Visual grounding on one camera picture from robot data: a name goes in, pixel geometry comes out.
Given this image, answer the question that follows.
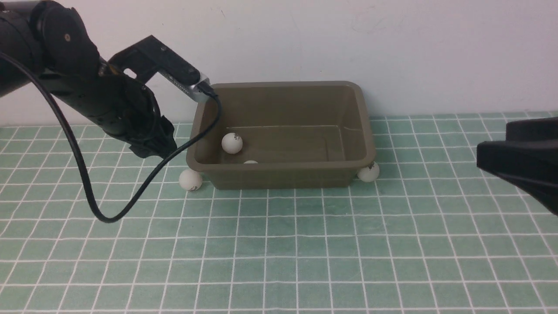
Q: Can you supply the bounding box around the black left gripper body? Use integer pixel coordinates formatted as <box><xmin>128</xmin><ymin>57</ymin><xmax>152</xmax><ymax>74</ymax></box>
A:
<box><xmin>129</xmin><ymin>116</ymin><xmax>177</xmax><ymax>159</ymax></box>

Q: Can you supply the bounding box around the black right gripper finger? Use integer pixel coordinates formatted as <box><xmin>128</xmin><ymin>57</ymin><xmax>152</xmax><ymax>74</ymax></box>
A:
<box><xmin>476</xmin><ymin>117</ymin><xmax>558</xmax><ymax>215</ymax></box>

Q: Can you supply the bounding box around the white ball with logo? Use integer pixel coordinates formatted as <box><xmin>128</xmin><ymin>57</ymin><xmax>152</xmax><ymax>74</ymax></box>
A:
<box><xmin>357</xmin><ymin>162</ymin><xmax>380</xmax><ymax>183</ymax></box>

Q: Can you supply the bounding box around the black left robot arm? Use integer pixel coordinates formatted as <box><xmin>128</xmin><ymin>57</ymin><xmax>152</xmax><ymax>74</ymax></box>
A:
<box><xmin>1</xmin><ymin>0</ymin><xmax>177</xmax><ymax>158</ymax></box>

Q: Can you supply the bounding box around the green checkered tablecloth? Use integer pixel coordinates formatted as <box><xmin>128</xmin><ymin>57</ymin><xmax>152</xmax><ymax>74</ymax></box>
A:
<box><xmin>0</xmin><ymin>112</ymin><xmax>558</xmax><ymax>314</ymax></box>

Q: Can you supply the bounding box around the brown plastic bin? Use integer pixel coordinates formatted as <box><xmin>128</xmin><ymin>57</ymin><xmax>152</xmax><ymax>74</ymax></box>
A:
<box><xmin>186</xmin><ymin>80</ymin><xmax>377</xmax><ymax>190</ymax></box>

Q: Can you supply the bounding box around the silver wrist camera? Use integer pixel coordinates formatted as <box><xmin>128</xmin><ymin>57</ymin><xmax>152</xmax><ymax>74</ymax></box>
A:
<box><xmin>159</xmin><ymin>70</ymin><xmax>211</xmax><ymax>103</ymax></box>

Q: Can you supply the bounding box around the black camera cable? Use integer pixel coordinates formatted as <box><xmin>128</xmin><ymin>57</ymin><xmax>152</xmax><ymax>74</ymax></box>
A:
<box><xmin>0</xmin><ymin>52</ymin><xmax>222</xmax><ymax>224</ymax></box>

